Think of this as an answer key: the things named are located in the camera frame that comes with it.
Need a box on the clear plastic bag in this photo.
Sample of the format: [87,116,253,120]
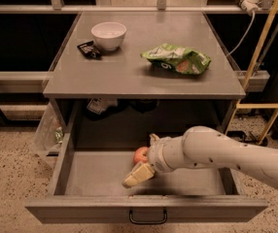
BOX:
[33,103,63,157]

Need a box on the green chip bag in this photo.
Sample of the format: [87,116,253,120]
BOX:
[141,43,211,75]

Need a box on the grey counter cabinet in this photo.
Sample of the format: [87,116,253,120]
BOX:
[42,11,246,138]

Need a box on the white power strip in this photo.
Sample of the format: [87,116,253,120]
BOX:
[234,0,262,15]

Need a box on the red apple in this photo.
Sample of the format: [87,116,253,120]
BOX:
[133,147,149,164]

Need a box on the black drawer handle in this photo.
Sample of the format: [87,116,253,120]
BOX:
[128,210,168,225]

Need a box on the white cable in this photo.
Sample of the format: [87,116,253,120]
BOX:
[226,10,257,57]

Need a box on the grey open drawer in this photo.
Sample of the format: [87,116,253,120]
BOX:
[24,100,269,225]

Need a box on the yellow ladder frame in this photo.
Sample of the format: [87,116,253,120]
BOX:
[225,0,278,147]

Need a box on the white ceramic bowl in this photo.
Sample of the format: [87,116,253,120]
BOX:
[91,22,126,50]

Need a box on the white label tag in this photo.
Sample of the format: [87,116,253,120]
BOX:
[86,98,118,116]

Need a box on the black snack packet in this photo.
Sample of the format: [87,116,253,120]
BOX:
[78,41,101,59]

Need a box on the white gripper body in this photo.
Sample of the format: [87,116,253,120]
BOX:
[147,137,185,173]

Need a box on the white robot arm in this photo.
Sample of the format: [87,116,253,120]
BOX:
[122,126,278,190]

